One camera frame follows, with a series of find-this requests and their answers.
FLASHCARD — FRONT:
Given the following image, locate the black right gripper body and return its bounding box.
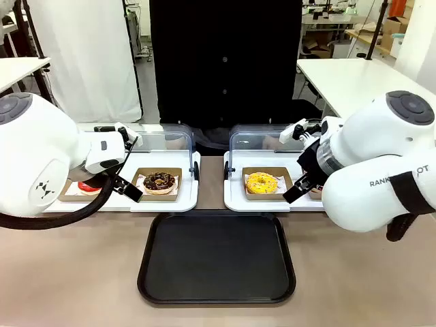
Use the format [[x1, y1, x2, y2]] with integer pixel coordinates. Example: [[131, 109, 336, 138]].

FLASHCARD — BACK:
[[296, 138, 330, 187]]

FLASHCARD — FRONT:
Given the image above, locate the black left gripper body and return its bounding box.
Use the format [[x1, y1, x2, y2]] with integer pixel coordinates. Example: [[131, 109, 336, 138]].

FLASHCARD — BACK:
[[67, 166, 107, 188]]

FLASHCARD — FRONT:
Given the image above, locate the red glazed donut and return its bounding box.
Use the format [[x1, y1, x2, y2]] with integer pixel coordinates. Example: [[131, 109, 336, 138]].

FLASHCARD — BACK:
[[77, 181, 104, 196]]

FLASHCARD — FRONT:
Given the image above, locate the chocolate glazed donut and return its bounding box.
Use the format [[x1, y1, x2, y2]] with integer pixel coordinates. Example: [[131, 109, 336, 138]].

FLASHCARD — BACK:
[[142, 172, 178, 196]]

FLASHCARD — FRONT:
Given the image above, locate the yellow sprinkled donut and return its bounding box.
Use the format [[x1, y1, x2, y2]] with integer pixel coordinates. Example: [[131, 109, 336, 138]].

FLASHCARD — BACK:
[[245, 172, 279, 195]]

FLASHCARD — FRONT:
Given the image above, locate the black serving tray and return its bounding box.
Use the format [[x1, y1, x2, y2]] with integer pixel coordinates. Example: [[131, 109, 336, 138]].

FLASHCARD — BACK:
[[136, 213, 296, 305]]

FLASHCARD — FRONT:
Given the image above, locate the white display case base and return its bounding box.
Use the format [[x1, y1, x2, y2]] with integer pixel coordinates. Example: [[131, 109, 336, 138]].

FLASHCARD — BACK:
[[223, 151, 328, 213], [43, 151, 201, 213]]

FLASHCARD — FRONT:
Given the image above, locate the clear display case lid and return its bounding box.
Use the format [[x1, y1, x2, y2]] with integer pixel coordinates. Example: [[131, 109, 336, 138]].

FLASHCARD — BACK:
[[228, 123, 309, 175], [129, 123, 198, 178]]

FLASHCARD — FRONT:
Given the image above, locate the large white table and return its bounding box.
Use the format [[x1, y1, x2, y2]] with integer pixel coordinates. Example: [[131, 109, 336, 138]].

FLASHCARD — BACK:
[[296, 57, 436, 121]]

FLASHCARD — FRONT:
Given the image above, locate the white curtain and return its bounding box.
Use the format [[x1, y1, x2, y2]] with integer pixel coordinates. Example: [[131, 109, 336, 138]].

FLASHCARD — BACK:
[[27, 0, 143, 124]]

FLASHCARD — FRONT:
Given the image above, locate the small white table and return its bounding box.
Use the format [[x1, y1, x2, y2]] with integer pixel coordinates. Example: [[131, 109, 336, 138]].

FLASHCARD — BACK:
[[0, 56, 52, 95]]

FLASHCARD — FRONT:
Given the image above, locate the black stand pole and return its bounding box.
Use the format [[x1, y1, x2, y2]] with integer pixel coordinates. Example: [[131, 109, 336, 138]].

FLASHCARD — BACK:
[[18, 0, 55, 105], [365, 0, 390, 61]]

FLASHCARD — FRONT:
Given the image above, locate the person in black shirt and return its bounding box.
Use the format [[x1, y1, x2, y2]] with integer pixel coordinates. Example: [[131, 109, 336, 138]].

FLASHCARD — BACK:
[[149, 0, 324, 155]]

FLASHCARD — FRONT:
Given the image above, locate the brown cardboard box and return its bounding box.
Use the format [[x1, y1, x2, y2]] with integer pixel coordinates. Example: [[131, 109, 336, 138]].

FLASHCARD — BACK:
[[380, 15, 411, 48]]

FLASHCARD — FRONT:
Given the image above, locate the orange box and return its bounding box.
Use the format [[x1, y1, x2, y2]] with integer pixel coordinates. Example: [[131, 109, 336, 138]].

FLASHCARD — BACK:
[[388, 0, 416, 18]]

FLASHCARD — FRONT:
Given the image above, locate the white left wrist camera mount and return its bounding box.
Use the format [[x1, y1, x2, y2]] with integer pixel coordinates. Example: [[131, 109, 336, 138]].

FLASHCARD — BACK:
[[84, 121, 143, 173]]

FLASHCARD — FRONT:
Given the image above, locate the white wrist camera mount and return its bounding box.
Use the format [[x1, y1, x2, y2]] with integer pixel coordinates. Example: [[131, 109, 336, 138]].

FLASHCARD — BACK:
[[84, 121, 143, 173], [279, 118, 324, 144]]

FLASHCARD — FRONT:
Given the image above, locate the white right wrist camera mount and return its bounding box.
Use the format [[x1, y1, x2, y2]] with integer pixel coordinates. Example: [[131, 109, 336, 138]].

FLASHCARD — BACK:
[[279, 118, 324, 144]]

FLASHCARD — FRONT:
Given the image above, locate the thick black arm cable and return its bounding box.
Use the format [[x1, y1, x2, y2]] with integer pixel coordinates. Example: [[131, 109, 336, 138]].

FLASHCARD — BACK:
[[0, 172, 115, 231]]

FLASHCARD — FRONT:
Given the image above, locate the black arm strap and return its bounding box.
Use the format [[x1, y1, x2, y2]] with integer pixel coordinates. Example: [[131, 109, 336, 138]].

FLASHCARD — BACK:
[[386, 171, 436, 243]]

